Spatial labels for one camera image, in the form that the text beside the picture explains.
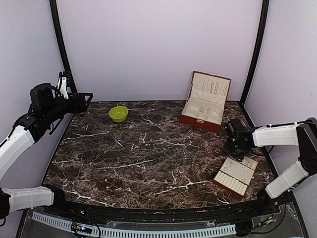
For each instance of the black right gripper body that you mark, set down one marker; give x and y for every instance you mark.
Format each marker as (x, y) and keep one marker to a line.
(234, 148)

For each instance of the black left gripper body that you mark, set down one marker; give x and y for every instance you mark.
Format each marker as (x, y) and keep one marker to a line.
(74, 108)

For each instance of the beige jewelry tray insert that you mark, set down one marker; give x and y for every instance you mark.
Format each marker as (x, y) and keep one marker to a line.
(235, 176)

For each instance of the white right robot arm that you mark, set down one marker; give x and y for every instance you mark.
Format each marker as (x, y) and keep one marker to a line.
(300, 135)

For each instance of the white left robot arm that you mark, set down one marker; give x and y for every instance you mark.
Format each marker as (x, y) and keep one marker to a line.
(48, 107)

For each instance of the red wooden jewelry box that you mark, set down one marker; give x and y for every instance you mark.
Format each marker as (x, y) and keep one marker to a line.
(206, 101)

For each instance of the green plastic bowl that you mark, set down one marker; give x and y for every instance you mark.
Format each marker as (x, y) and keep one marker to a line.
(118, 114)

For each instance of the black left frame post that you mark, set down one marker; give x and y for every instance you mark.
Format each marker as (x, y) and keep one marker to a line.
(61, 45)

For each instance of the black frame post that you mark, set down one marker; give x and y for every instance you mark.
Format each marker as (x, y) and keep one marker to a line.
(61, 45)
(256, 52)

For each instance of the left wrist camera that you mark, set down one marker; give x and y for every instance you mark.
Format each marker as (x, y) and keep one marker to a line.
(63, 83)

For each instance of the black front table rail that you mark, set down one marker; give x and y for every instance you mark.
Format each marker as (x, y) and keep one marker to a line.
(239, 212)

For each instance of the white slotted cable duct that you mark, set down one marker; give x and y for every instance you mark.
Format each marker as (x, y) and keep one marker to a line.
(135, 230)

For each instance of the black right frame post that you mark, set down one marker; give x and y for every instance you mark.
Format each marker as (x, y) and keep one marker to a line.
(256, 52)

